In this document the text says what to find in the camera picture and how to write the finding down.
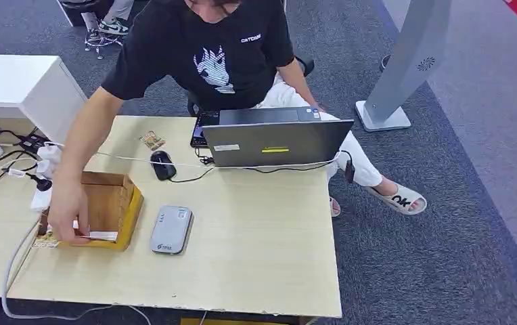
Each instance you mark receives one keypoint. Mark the person's right hand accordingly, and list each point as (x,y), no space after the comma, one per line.
(68,211)

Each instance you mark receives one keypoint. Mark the grey kiosk stand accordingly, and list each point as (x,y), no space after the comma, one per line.
(406,54)

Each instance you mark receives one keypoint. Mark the pale wooden desk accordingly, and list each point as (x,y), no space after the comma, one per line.
(240,233)

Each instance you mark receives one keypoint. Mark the white cabinet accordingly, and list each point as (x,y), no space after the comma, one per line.
(12,80)

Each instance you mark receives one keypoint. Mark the black plug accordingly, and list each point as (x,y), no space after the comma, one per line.
(43,184)

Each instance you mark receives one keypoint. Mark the black smartphone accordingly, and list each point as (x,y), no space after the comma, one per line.
(198,130)

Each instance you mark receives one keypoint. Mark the black computer mouse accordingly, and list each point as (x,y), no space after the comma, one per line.
(163,165)

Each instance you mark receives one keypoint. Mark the white card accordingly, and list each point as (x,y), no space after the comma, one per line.
(101,235)

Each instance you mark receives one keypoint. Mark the grey card reader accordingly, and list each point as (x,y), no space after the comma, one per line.
(171,229)

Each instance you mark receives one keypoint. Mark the white slide sandal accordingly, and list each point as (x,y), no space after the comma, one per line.
(334,207)
(397,199)

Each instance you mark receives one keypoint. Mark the wooden card box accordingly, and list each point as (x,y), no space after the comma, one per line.
(110,202)

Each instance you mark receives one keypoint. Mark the chrome base stool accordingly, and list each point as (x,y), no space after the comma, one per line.
(101,42)

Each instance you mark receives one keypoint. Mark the white plug adapter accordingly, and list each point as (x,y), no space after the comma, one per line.
(50,153)
(44,169)

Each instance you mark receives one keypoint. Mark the person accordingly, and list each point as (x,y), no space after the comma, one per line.
(115,13)
(222,54)

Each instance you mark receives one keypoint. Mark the grey laptop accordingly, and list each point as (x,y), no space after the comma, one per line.
(276,143)

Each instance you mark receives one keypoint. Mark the white power strip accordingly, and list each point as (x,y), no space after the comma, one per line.
(41,199)

